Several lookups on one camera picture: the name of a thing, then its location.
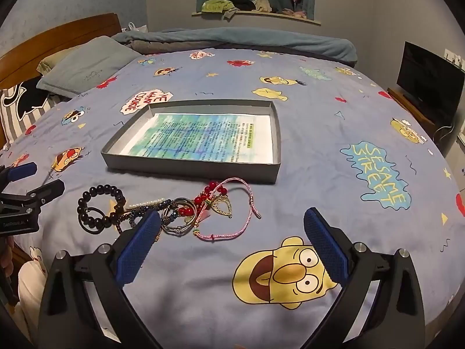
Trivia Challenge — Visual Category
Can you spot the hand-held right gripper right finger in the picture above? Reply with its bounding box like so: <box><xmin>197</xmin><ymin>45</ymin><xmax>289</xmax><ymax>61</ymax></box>
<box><xmin>301</xmin><ymin>207</ymin><xmax>427</xmax><ymax>349</ymax></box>

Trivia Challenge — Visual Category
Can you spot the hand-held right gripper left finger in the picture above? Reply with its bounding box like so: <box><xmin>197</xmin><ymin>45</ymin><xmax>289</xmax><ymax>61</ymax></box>
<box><xmin>38</xmin><ymin>210</ymin><xmax>164</xmax><ymax>349</ymax></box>

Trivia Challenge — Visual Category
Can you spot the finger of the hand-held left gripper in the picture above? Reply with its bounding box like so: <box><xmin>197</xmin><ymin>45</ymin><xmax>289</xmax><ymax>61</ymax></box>
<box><xmin>0</xmin><ymin>162</ymin><xmax>38</xmax><ymax>190</ymax></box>
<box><xmin>0</xmin><ymin>180</ymin><xmax>66</xmax><ymax>212</ymax></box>

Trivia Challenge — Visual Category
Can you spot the dark red small-bead bracelet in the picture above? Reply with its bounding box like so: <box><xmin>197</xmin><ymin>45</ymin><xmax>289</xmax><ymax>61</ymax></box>
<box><xmin>109</xmin><ymin>198</ymin><xmax>146</xmax><ymax>236</ymax></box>

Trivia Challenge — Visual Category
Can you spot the thin silver bangle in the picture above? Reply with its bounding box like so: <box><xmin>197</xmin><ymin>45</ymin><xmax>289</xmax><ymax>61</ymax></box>
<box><xmin>160</xmin><ymin>207</ymin><xmax>193</xmax><ymax>236</ymax></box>

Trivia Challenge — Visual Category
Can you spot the blue bead bracelet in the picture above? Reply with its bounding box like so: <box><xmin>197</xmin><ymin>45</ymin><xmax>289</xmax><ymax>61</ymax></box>
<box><xmin>129</xmin><ymin>198</ymin><xmax>189</xmax><ymax>227</ymax></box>

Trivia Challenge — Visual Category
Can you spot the white pearl bracelet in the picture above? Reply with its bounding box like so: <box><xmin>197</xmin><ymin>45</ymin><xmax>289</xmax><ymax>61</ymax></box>
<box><xmin>127</xmin><ymin>198</ymin><xmax>167</xmax><ymax>210</ymax></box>

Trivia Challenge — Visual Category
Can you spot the black hair tie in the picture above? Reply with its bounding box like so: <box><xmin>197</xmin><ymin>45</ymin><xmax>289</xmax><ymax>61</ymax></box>
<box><xmin>79</xmin><ymin>206</ymin><xmax>108</xmax><ymax>234</ymax></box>

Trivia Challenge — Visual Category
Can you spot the large black bead bracelet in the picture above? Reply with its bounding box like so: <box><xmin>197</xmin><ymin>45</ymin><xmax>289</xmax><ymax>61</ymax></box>
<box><xmin>77</xmin><ymin>185</ymin><xmax>126</xmax><ymax>230</ymax></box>

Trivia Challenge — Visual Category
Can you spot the red bead gold necklace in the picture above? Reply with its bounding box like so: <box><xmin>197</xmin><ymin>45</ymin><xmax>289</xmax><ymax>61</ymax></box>
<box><xmin>183</xmin><ymin>181</ymin><xmax>235</xmax><ymax>238</ymax></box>

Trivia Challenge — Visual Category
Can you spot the grey cardboard box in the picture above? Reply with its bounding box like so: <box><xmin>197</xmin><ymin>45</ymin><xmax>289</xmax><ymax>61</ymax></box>
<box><xmin>101</xmin><ymin>99</ymin><xmax>282</xmax><ymax>185</ymax></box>

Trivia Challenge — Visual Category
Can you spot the pink cord bracelet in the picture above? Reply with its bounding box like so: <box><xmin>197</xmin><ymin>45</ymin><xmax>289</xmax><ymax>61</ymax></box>
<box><xmin>194</xmin><ymin>177</ymin><xmax>263</xmax><ymax>242</ymax></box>

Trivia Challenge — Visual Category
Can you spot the blue cartoon printed bedsheet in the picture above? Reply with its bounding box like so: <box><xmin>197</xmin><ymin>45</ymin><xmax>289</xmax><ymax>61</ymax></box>
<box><xmin>0</xmin><ymin>49</ymin><xmax>465</xmax><ymax>339</ymax></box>

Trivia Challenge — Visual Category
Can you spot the striped black white pillow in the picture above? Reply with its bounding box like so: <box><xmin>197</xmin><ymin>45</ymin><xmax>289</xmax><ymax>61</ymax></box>
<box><xmin>0</xmin><ymin>78</ymin><xmax>60</xmax><ymax>146</ymax></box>

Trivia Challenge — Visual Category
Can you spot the yellow-green pillow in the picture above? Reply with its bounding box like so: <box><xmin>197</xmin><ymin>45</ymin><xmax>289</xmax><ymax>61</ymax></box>
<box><xmin>37</xmin><ymin>45</ymin><xmax>82</xmax><ymax>75</ymax></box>

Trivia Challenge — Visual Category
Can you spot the grey pillow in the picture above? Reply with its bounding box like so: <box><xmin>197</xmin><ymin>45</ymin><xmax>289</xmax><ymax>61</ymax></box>
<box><xmin>36</xmin><ymin>35</ymin><xmax>144</xmax><ymax>99</ymax></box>

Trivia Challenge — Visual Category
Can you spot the green printed paper sheet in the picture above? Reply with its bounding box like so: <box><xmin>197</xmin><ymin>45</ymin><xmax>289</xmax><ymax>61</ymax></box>
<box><xmin>118</xmin><ymin>113</ymin><xmax>274</xmax><ymax>163</ymax></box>

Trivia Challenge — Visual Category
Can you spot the wooden headboard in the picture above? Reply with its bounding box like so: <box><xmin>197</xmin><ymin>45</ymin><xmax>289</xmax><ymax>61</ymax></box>
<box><xmin>0</xmin><ymin>13</ymin><xmax>122</xmax><ymax>146</ymax></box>

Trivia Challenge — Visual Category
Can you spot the wooden television stand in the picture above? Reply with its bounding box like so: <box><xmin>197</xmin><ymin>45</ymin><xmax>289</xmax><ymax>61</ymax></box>
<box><xmin>387</xmin><ymin>87</ymin><xmax>437</xmax><ymax>135</ymax></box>

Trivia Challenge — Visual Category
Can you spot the grey blanket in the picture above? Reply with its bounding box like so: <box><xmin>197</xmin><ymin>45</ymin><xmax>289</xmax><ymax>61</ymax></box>
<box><xmin>129</xmin><ymin>38</ymin><xmax>226</xmax><ymax>55</ymax></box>

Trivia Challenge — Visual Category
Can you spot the black television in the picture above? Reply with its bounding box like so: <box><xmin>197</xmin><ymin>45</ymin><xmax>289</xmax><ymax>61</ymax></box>
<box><xmin>396</xmin><ymin>41</ymin><xmax>462</xmax><ymax>124</ymax></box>

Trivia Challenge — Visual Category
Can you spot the teal blanket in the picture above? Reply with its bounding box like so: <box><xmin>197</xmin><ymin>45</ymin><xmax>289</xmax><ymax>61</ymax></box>
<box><xmin>111</xmin><ymin>28</ymin><xmax>358</xmax><ymax>68</ymax></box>

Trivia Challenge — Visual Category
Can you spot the window sill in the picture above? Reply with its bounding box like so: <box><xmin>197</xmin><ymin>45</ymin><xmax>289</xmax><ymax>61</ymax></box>
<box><xmin>191</xmin><ymin>10</ymin><xmax>322</xmax><ymax>26</ymax></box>

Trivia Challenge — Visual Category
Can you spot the green cloth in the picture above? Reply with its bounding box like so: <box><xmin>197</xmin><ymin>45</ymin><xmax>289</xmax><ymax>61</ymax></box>
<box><xmin>201</xmin><ymin>0</ymin><xmax>237</xmax><ymax>19</ymax></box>

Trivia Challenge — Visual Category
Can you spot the white cable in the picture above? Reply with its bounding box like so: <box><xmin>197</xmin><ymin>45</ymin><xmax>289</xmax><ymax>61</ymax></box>
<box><xmin>434</xmin><ymin>116</ymin><xmax>460</xmax><ymax>142</ymax></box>

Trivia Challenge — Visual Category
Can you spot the white wall socket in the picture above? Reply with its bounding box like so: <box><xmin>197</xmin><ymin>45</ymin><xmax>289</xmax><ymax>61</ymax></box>
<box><xmin>443</xmin><ymin>49</ymin><xmax>465</xmax><ymax>70</ymax></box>

